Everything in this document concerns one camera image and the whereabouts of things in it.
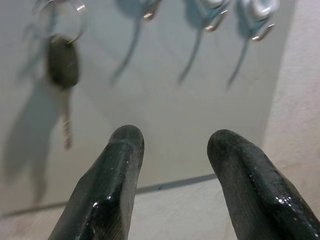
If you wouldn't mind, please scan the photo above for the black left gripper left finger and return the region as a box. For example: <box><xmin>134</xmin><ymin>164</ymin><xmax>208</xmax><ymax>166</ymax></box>
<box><xmin>47</xmin><ymin>124</ymin><xmax>146</xmax><ymax>240</ymax></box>

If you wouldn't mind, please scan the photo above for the white square adhesive hook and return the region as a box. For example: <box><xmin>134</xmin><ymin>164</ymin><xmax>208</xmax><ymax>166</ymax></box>
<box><xmin>201</xmin><ymin>0</ymin><xmax>230</xmax><ymax>33</ymax></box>
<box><xmin>249</xmin><ymin>0</ymin><xmax>280</xmax><ymax>42</ymax></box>
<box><xmin>142</xmin><ymin>0</ymin><xmax>162</xmax><ymax>21</ymax></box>

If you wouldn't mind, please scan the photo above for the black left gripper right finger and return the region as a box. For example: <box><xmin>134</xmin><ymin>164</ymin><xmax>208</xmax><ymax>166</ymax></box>
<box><xmin>206</xmin><ymin>128</ymin><xmax>320</xmax><ymax>240</ymax></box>

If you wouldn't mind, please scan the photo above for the silver key ring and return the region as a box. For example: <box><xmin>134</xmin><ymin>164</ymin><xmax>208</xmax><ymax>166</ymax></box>
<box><xmin>32</xmin><ymin>0</ymin><xmax>88</xmax><ymax>46</ymax></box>

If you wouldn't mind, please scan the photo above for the black-headed car key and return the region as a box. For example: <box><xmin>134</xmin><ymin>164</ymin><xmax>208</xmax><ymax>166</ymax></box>
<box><xmin>46</xmin><ymin>34</ymin><xmax>81</xmax><ymax>151</ymax></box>

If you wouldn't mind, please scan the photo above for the grey wall panel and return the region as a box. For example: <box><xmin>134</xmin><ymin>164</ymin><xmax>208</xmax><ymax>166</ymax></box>
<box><xmin>0</xmin><ymin>0</ymin><xmax>297</xmax><ymax>219</ymax></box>

